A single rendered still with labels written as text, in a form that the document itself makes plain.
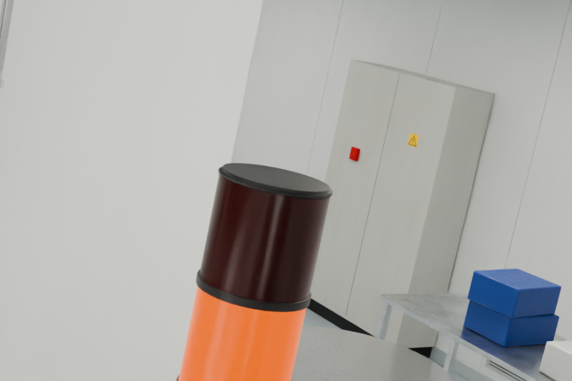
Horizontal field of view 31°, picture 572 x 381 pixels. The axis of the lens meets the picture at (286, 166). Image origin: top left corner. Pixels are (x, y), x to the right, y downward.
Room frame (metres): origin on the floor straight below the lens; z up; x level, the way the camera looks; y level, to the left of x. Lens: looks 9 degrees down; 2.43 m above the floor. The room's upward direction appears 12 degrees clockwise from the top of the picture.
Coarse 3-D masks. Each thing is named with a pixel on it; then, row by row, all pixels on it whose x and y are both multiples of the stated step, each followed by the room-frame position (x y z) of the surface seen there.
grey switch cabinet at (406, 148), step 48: (384, 96) 7.71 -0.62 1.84; (432, 96) 7.31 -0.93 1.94; (480, 96) 7.30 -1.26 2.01; (336, 144) 8.06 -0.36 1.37; (384, 144) 7.62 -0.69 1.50; (432, 144) 7.22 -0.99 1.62; (480, 144) 7.37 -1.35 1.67; (336, 192) 7.96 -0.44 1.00; (384, 192) 7.53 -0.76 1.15; (432, 192) 7.15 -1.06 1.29; (336, 240) 7.86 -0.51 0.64; (384, 240) 7.44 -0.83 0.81; (432, 240) 7.22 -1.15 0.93; (336, 288) 7.76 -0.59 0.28; (384, 288) 7.34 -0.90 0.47; (432, 288) 7.29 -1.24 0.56; (432, 336) 7.36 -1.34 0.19
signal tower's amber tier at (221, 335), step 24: (192, 312) 0.42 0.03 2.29; (216, 312) 0.41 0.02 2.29; (240, 312) 0.41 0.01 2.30; (264, 312) 0.41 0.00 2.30; (288, 312) 0.41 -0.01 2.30; (192, 336) 0.42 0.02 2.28; (216, 336) 0.41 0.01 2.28; (240, 336) 0.41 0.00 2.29; (264, 336) 0.41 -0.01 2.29; (288, 336) 0.41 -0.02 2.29; (192, 360) 0.41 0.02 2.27; (216, 360) 0.41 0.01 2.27; (240, 360) 0.41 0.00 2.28; (264, 360) 0.41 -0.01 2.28; (288, 360) 0.42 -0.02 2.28
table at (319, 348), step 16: (304, 336) 4.50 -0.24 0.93; (320, 336) 4.55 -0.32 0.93; (336, 336) 4.60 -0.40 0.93; (352, 336) 4.65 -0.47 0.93; (368, 336) 4.70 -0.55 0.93; (304, 352) 4.29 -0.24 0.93; (320, 352) 4.33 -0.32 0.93; (336, 352) 4.37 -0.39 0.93; (352, 352) 4.42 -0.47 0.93; (368, 352) 4.46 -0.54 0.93; (384, 352) 4.51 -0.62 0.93; (400, 352) 4.56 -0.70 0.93; (416, 352) 4.61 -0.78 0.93; (304, 368) 4.09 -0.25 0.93; (320, 368) 4.13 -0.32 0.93; (336, 368) 4.17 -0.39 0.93; (352, 368) 4.21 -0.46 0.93; (368, 368) 4.25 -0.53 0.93; (384, 368) 4.29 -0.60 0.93; (400, 368) 4.34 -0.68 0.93; (416, 368) 4.38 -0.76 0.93; (432, 368) 4.43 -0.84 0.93
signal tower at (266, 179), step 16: (224, 176) 0.42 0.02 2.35; (240, 176) 0.41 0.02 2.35; (256, 176) 0.42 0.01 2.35; (272, 176) 0.43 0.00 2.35; (288, 176) 0.44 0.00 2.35; (304, 176) 0.44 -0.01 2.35; (272, 192) 0.40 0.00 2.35; (288, 192) 0.41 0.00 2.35; (304, 192) 0.41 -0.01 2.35; (320, 192) 0.42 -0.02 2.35; (208, 288) 0.41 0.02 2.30; (240, 304) 0.40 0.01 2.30; (256, 304) 0.40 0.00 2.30; (272, 304) 0.41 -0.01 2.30; (288, 304) 0.41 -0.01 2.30; (304, 304) 0.42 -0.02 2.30
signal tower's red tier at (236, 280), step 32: (224, 192) 0.42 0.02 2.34; (256, 192) 0.41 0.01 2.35; (224, 224) 0.41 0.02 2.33; (256, 224) 0.41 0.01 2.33; (288, 224) 0.41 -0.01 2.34; (320, 224) 0.42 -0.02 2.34; (224, 256) 0.41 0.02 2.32; (256, 256) 0.41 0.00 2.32; (288, 256) 0.41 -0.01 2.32; (224, 288) 0.41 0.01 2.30; (256, 288) 0.41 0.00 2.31; (288, 288) 0.41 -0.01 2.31
